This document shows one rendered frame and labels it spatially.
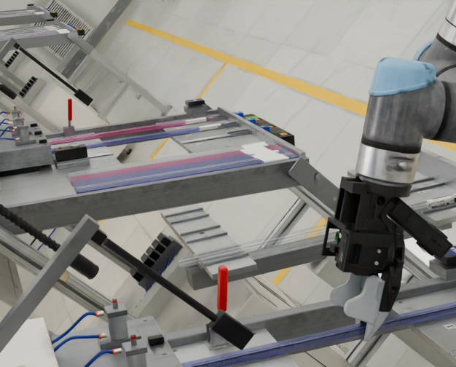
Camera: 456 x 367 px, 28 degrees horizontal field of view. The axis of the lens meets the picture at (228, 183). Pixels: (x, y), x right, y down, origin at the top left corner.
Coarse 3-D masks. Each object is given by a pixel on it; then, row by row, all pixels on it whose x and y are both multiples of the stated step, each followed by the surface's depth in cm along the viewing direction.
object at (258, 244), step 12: (420, 204) 148; (312, 228) 144; (324, 228) 144; (264, 240) 142; (276, 240) 142; (288, 240) 143; (204, 252) 140; (216, 252) 140; (228, 252) 140; (240, 252) 141; (180, 264) 138; (192, 264) 139
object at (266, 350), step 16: (448, 304) 124; (384, 320) 121; (400, 320) 121; (416, 320) 122; (304, 336) 118; (320, 336) 118; (336, 336) 118; (352, 336) 119; (240, 352) 115; (256, 352) 115; (272, 352) 116
